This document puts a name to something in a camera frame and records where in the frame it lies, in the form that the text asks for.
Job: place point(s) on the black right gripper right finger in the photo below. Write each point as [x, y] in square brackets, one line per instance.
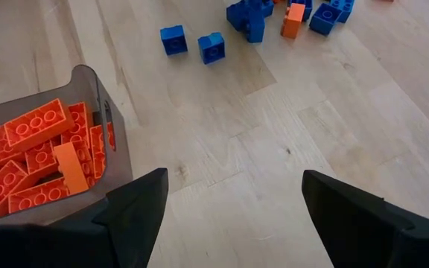
[348, 231]

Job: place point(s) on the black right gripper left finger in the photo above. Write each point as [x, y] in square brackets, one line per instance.
[140, 216]

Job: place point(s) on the transparent grey plastic bin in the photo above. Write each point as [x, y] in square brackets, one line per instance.
[119, 171]

